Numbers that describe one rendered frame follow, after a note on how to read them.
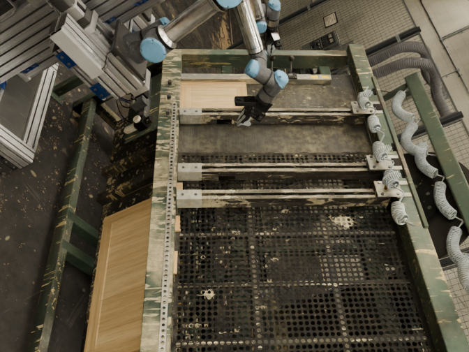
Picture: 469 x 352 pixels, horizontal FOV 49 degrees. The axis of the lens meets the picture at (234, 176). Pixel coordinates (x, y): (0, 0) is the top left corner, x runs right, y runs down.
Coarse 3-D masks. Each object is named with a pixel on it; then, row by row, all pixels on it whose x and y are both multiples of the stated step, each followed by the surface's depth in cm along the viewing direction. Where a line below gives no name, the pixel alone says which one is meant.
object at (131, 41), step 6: (126, 36) 240; (132, 36) 239; (138, 36) 238; (126, 42) 238; (132, 42) 238; (138, 42) 238; (126, 48) 238; (132, 48) 238; (138, 48) 239; (132, 54) 239; (138, 54) 240; (138, 60) 242; (144, 60) 247
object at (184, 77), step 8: (184, 80) 323; (192, 80) 324; (200, 80) 324; (208, 80) 324; (216, 80) 324; (224, 80) 325; (232, 80) 325; (240, 80) 325; (248, 80) 325; (296, 80) 327; (304, 80) 327; (312, 80) 328; (320, 80) 328; (328, 80) 328
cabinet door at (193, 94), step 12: (192, 84) 322; (204, 84) 322; (216, 84) 323; (228, 84) 323; (240, 84) 324; (180, 96) 314; (192, 96) 314; (204, 96) 315; (216, 96) 315; (228, 96) 316
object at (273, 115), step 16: (368, 96) 291; (192, 112) 296; (208, 112) 297; (224, 112) 298; (240, 112) 298; (272, 112) 299; (288, 112) 300; (304, 112) 303; (320, 112) 304; (336, 112) 304; (352, 112) 300; (368, 112) 298
